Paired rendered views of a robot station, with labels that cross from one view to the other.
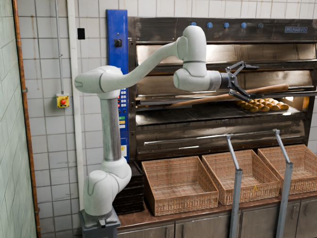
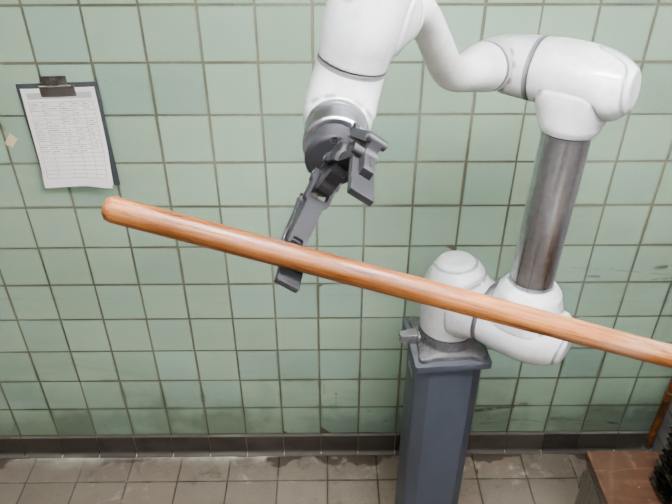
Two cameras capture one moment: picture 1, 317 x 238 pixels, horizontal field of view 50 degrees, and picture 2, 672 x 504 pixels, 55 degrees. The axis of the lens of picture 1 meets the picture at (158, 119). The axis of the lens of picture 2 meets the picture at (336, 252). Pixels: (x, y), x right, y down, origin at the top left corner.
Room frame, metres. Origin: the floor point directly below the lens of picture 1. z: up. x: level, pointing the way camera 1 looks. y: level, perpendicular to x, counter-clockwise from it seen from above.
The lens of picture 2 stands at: (1.78, -1.04, 2.20)
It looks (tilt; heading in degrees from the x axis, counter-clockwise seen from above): 34 degrees down; 107
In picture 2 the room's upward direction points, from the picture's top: straight up
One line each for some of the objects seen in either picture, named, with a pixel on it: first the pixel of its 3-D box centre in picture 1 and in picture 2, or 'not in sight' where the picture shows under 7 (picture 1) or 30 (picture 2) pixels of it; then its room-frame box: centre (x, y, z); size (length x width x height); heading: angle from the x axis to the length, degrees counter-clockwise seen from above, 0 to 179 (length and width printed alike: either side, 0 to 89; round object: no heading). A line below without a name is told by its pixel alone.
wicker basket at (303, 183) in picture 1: (294, 167); not in sight; (2.99, -1.33, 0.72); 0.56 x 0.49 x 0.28; 106
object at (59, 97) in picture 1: (62, 100); not in sight; (2.58, 0.76, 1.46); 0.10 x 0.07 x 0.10; 107
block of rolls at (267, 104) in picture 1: (255, 101); not in sight; (3.66, -1.09, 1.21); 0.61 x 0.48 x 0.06; 17
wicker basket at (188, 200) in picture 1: (178, 183); not in sight; (2.63, -0.18, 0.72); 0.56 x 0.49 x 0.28; 106
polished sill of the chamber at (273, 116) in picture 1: (226, 120); not in sight; (3.08, -0.66, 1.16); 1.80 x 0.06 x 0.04; 107
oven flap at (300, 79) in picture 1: (230, 81); not in sight; (3.06, -0.66, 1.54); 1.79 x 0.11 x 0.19; 107
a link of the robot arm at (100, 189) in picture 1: (98, 190); (455, 293); (1.69, 0.33, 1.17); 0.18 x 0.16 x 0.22; 158
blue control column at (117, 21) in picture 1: (104, 111); not in sight; (3.64, 0.62, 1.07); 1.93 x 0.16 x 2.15; 17
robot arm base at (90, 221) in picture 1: (99, 214); (439, 332); (1.66, 0.33, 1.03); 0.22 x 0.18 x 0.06; 21
